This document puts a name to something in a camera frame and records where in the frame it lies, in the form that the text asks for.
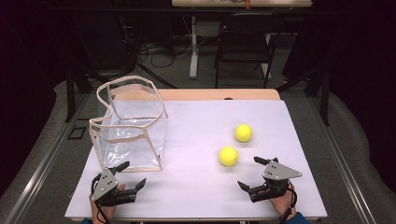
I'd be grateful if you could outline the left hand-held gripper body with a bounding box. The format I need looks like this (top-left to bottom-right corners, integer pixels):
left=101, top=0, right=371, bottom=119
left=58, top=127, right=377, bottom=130
left=92, top=167, right=138, bottom=207

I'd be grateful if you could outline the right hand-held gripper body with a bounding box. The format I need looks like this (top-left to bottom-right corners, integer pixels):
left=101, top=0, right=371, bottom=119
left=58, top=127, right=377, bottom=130
left=248, top=157, right=304, bottom=203

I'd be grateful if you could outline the clear plastic bag beige trim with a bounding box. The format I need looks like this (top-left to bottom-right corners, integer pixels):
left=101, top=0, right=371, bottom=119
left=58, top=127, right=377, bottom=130
left=88, top=75, right=170, bottom=173

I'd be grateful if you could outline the yellow tennis ball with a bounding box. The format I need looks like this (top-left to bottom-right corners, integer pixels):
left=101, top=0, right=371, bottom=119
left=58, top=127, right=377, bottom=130
left=218, top=146, right=239, bottom=168
left=233, top=123, right=254, bottom=144

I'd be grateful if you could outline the person's left hand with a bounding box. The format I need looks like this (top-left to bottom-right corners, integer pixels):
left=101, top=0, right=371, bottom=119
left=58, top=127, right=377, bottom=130
left=89, top=183, right=127, bottom=224

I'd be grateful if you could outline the person's right hand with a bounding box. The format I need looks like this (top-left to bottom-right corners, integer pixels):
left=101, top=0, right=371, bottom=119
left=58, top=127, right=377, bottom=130
left=269, top=182, right=297, bottom=218

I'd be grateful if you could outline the white table mat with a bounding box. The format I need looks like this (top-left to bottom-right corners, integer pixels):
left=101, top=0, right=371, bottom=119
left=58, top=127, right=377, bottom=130
left=64, top=99, right=329, bottom=219

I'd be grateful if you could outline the black metal stand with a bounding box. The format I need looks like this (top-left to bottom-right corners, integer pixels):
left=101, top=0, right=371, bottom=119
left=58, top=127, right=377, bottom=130
left=64, top=60, right=94, bottom=123
left=275, top=66, right=332, bottom=127

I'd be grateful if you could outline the black folding chair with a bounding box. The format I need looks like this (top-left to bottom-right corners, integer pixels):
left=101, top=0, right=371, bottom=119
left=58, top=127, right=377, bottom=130
left=214, top=12, right=286, bottom=90

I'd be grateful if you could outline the wooden desk with white legs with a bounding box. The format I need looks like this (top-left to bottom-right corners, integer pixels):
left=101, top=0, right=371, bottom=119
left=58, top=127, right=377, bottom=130
left=171, top=0, right=313, bottom=80

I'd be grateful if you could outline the left hand-held gripper cable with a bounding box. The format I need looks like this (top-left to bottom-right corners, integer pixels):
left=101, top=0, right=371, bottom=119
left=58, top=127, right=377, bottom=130
left=90, top=173, right=112, bottom=224

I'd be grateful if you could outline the hand-held gripper cable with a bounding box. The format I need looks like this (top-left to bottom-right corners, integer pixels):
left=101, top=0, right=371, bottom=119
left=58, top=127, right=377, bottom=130
left=278, top=180, right=299, bottom=224
left=90, top=173, right=112, bottom=224

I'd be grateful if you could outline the right hand-held gripper cable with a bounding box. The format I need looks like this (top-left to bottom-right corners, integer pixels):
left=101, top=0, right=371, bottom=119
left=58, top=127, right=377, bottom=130
left=278, top=180, right=299, bottom=224

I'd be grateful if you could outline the metal floor rail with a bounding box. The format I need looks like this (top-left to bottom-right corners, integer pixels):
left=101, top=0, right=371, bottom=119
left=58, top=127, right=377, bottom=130
left=3, top=92, right=92, bottom=224
left=306, top=96, right=378, bottom=224

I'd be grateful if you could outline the bundle of floor cables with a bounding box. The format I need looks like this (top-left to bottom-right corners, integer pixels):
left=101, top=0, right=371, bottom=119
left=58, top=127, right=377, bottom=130
left=136, top=35, right=194, bottom=70

